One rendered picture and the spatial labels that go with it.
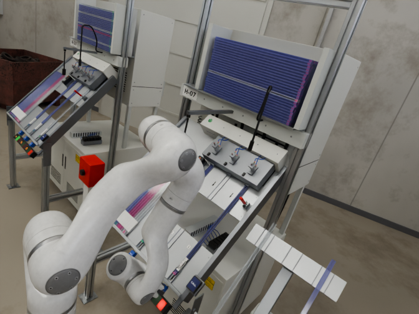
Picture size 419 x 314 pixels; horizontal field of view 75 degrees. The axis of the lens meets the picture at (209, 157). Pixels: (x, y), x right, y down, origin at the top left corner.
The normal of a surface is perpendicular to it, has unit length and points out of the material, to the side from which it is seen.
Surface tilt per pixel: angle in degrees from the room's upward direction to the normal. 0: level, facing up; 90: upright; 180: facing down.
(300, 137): 90
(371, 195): 90
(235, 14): 90
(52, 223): 3
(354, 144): 90
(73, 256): 63
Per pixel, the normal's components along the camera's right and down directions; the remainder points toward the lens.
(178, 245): -0.25, -0.57
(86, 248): 0.80, 0.04
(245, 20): -0.38, 0.27
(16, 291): 0.24, -0.90
